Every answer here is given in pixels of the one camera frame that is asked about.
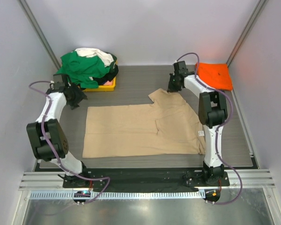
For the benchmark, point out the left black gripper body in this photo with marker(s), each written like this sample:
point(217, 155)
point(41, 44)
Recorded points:
point(74, 98)

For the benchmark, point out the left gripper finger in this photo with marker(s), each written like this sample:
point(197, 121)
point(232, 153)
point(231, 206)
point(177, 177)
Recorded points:
point(73, 105)
point(78, 93)

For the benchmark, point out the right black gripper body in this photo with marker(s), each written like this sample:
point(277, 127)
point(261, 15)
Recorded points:
point(173, 82)

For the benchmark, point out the beige t shirt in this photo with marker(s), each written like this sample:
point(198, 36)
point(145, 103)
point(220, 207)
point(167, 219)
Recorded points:
point(166, 126)

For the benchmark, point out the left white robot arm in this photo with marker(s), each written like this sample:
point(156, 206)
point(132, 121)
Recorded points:
point(46, 136)

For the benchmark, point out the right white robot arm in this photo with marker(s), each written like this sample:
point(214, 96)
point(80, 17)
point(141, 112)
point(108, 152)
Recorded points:
point(212, 115)

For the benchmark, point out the green t shirt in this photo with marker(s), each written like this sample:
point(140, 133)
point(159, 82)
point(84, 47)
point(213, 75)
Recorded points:
point(82, 70)

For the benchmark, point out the yellow plastic bin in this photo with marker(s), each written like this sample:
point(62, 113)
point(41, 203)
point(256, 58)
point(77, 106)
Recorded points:
point(100, 81)

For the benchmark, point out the pink garment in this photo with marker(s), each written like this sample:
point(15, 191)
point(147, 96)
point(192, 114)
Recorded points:
point(108, 83)

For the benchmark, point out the black t shirt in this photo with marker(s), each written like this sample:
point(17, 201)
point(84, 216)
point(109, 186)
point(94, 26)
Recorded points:
point(88, 82)

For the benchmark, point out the folded orange t shirt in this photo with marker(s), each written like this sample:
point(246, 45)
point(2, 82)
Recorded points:
point(215, 75)

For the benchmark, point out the white t shirt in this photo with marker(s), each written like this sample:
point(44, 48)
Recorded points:
point(106, 58)

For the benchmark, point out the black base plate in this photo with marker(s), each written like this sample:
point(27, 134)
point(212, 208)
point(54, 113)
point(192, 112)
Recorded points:
point(148, 180)

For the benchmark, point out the slotted cable duct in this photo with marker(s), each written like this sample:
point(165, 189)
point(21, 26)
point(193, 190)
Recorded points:
point(86, 195)

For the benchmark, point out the left aluminium frame post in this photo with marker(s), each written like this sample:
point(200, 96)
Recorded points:
point(36, 27)

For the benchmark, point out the aluminium frame post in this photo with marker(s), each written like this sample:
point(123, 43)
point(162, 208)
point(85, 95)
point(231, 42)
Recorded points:
point(247, 29)
point(36, 27)

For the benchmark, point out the right aluminium frame post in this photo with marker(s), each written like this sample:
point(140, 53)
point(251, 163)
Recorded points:
point(247, 29)

